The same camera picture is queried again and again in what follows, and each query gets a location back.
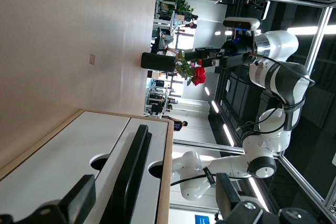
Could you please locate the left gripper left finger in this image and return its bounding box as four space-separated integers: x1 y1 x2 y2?
0 174 97 224

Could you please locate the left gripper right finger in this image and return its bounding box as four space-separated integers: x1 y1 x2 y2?
215 172 282 224

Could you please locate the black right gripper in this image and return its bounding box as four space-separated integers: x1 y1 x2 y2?
184 40 257 69

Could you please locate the white drawer with black handle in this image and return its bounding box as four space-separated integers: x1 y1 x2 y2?
99 117 169 224

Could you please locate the light wooden drawer cabinet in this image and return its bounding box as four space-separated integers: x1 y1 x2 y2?
0 108 175 224

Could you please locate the red rose with leaves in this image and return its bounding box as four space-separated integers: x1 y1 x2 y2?
174 49 207 87

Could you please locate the blue sign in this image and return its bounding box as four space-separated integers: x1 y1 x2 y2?
194 214 211 224

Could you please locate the black cylindrical vase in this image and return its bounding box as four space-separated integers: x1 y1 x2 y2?
140 52 176 73

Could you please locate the person in dark shirt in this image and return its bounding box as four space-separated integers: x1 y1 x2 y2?
169 118 189 132

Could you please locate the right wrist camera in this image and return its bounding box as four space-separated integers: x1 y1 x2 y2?
223 16 261 31

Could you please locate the white drawer without handle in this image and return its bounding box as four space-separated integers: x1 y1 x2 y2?
0 111 131 224

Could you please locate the aluminium enclosure frame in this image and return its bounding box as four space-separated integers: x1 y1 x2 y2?
156 0 336 210

